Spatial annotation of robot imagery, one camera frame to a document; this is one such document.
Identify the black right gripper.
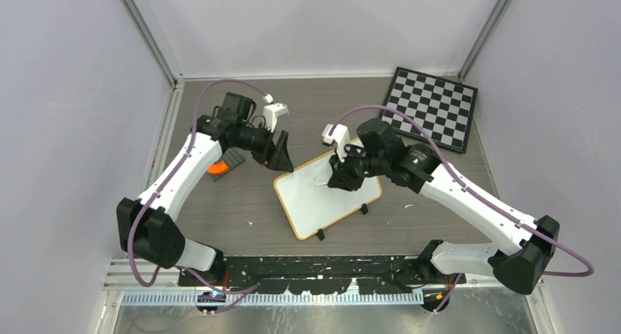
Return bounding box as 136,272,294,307
329,141,388,190

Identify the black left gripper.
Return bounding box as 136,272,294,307
236,120,294,171

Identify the white whiteboard orange frame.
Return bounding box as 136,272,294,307
273,151,383,240

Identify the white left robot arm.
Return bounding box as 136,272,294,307
116,92,294,286

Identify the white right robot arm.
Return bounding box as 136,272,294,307
322,118,560,294

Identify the grey studded building plate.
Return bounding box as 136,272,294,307
210,148,246,181

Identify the orange curved block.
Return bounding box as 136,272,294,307
207,160,231,177

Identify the black white checkerboard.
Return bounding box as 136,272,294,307
383,67,478,154

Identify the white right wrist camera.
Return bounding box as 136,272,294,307
321,124,351,162

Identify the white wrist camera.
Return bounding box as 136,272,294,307
321,124,351,162
263,94,289,133

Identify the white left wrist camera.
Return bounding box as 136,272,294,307
263,94,289,133

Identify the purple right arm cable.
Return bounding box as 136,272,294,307
330,104,595,314

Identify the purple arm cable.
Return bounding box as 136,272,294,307
330,104,595,314
127,79,272,314

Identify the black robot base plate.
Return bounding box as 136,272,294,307
201,255,456,295

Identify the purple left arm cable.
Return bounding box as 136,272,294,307
127,79,272,314

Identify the aluminium rail frame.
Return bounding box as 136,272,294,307
103,253,546,308

